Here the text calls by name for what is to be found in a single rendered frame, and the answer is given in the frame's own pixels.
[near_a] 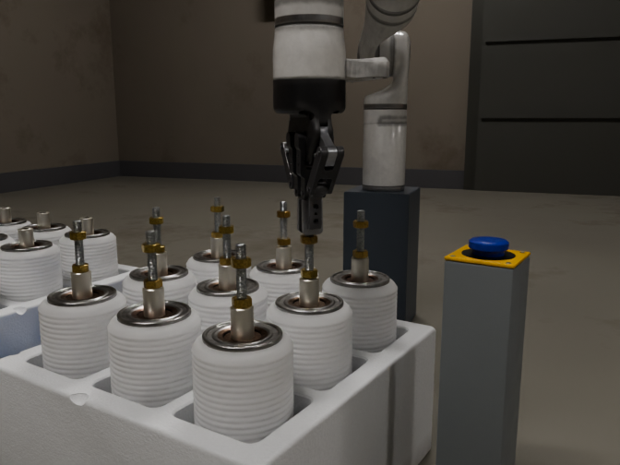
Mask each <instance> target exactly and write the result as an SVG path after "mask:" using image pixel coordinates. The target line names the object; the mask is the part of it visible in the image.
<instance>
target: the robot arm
mask: <svg viewBox="0 0 620 465"><path fill-rule="evenodd" d="M418 4H419V0H366V4H365V16H364V26H363V30H362V34H361V37H360V40H359V44H358V52H357V59H347V58H346V49H345V41H344V32H343V11H344V1H343V0H274V18H275V33H274V42H273V53H272V61H273V109H274V111H275V112H276V113H287V114H289V115H290V122H289V128H288V132H287V134H286V142H281V143H280V151H281V156H282V159H283V163H284V167H285V172H286V175H287V179H288V183H289V188H290V189H294V194H295V196H296V197H299V198H297V229H298V231H299V232H301V233H304V234H306V235H312V234H321V233H322V232H323V199H322V198H323V197H326V194H332V191H333V188H334V185H335V183H336V180H337V177H338V174H339V170H340V166H341V163H342V160H343V157H344V147H343V146H334V135H333V127H332V122H331V115H332V114H333V113H343V112H344V111H345V107H346V82H351V83H353V82H360V81H368V80H375V79H382V78H389V77H393V80H392V82H391V84H390V85H388V86H387V87H386V88H384V89H382V90H380V91H378V92H375V93H372V94H369V95H367V96H366V97H365V98H364V144H363V190H366V191H376V192H396V191H402V190H404V188H405V161H406V132H407V110H406V109H407V97H408V77H409V66H410V55H411V41H410V37H409V35H408V33H407V32H406V31H401V30H402V29H403V28H404V27H405V26H407V25H408V24H409V23H410V21H411V20H412V18H413V17H414V15H415V13H416V10H417V6H418ZM311 166H312V167H311Z"/></svg>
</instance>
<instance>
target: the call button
mask: <svg viewBox="0 0 620 465"><path fill-rule="evenodd" d="M469 248H471V249H472V253H473V254H474V255H476V256H487V257H499V256H504V255H505V251H507V250H508V249H509V242H508V241H507V240H506V239H503V238H498V237H490V236H479V237H473V238H471V239H470V240H469Z"/></svg>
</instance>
